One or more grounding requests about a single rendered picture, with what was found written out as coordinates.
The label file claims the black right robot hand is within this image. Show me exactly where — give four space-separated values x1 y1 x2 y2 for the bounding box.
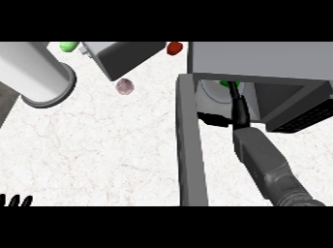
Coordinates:
196 80 255 129

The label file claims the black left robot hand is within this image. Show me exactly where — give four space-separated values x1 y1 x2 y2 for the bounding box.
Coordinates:
0 193 34 207

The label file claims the grey microwave door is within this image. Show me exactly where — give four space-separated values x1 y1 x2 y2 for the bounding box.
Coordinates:
174 73 212 207

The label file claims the grey microwave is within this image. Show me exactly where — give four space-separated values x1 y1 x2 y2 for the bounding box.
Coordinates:
187 42 333 134

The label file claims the red round fruit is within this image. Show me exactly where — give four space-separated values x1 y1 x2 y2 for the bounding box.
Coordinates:
166 42 184 57

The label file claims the pale purple garlic bulb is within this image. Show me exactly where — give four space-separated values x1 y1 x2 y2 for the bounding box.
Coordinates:
115 77 135 96

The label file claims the white cylinder with grey rim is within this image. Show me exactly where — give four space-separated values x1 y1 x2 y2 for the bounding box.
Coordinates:
0 42 78 109

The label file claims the green round fruit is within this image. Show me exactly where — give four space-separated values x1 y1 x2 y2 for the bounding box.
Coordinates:
59 42 81 53

